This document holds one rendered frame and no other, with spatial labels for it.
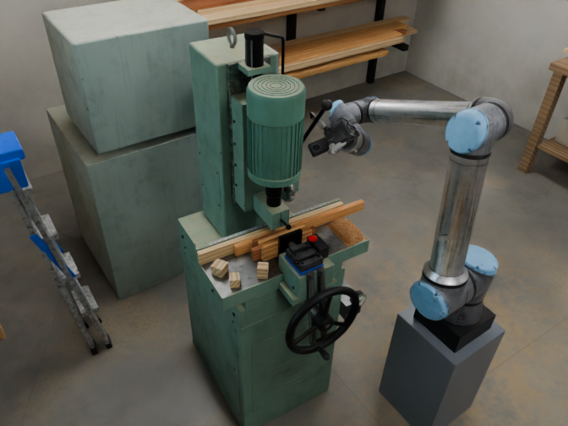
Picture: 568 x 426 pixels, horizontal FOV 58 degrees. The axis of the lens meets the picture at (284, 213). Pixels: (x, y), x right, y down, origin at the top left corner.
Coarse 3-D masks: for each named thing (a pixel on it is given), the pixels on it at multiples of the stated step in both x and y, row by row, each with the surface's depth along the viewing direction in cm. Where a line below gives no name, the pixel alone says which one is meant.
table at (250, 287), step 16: (336, 240) 189; (368, 240) 190; (224, 256) 180; (240, 256) 181; (336, 256) 185; (352, 256) 190; (208, 272) 174; (240, 272) 174; (256, 272) 175; (272, 272) 175; (224, 288) 168; (240, 288) 169; (256, 288) 171; (272, 288) 176; (288, 288) 173; (224, 304) 167
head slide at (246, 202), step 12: (240, 96) 163; (240, 108) 160; (240, 120) 163; (240, 132) 166; (240, 144) 169; (240, 156) 172; (240, 168) 175; (240, 180) 178; (240, 192) 182; (252, 192) 181; (240, 204) 185; (252, 204) 184
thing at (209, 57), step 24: (192, 48) 170; (216, 48) 168; (240, 48) 168; (264, 48) 169; (192, 72) 176; (216, 72) 158; (216, 96) 164; (216, 120) 170; (216, 144) 176; (216, 168) 184; (216, 192) 191; (216, 216) 201; (240, 216) 198
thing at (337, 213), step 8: (360, 200) 202; (336, 208) 198; (344, 208) 198; (352, 208) 200; (360, 208) 202; (320, 216) 193; (328, 216) 195; (336, 216) 198; (296, 224) 189; (304, 224) 190; (312, 224) 192; (320, 224) 195; (248, 240) 182; (240, 248) 180; (248, 248) 182
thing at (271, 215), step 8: (264, 192) 182; (256, 200) 181; (264, 200) 178; (256, 208) 183; (264, 208) 177; (272, 208) 175; (280, 208) 175; (288, 208) 176; (264, 216) 179; (272, 216) 173; (280, 216) 175; (288, 216) 177; (272, 224) 175; (280, 224) 177
